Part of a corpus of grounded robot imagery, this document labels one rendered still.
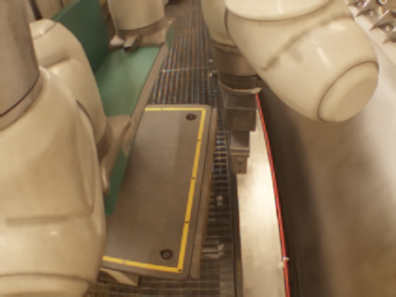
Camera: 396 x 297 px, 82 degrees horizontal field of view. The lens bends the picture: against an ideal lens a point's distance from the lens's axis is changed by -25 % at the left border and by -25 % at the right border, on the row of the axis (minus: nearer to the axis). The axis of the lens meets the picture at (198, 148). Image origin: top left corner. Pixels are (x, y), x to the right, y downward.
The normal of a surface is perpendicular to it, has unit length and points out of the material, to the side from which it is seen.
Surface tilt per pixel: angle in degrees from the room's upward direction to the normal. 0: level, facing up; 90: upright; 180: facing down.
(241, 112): 90
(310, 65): 65
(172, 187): 0
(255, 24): 93
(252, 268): 1
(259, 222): 0
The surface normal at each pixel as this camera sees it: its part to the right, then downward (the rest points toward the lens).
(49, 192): 0.76, 0.24
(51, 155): 0.90, 0.25
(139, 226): -0.09, -0.65
